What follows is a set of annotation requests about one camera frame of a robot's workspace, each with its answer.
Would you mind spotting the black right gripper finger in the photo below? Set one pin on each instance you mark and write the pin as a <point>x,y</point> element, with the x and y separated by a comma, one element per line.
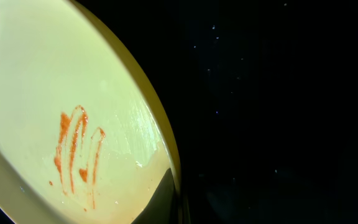
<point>162,207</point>

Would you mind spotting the yellow plate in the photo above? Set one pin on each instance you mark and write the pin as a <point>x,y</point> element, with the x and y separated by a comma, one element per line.
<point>84,137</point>

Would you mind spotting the round black tray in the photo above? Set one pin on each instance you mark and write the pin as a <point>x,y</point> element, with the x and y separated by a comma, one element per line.
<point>262,97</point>

